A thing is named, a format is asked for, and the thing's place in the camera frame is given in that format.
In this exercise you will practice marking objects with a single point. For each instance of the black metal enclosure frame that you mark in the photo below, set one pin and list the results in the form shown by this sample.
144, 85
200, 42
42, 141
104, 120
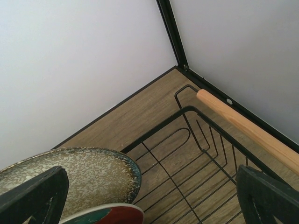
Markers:
178, 49

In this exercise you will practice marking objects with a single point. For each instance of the right wooden rack handle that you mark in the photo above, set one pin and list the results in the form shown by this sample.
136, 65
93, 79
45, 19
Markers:
276, 148

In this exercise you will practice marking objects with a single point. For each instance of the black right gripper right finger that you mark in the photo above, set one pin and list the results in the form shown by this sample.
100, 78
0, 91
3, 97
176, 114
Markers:
265, 200

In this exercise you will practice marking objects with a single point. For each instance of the black wire dish rack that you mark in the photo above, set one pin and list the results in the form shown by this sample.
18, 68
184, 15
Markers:
189, 166

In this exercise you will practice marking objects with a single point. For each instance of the red and teal floral plate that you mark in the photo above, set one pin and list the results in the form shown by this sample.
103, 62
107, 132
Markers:
113, 213

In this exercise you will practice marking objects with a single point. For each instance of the speckled beige blue-rimmed plate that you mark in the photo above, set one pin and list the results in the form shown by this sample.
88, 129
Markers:
96, 176

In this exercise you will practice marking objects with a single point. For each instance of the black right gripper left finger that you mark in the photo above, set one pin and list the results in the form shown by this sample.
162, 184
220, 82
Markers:
40, 200

